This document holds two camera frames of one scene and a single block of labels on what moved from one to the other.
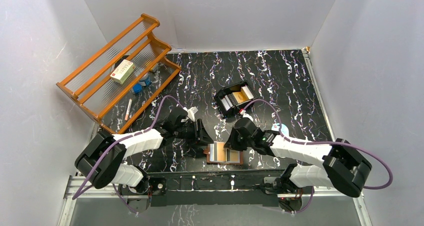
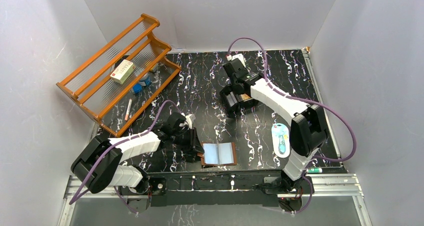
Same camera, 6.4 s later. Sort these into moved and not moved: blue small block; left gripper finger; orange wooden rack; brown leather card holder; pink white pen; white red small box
Moved: left gripper finger; brown leather card holder
Not moved: pink white pen; white red small box; blue small block; orange wooden rack
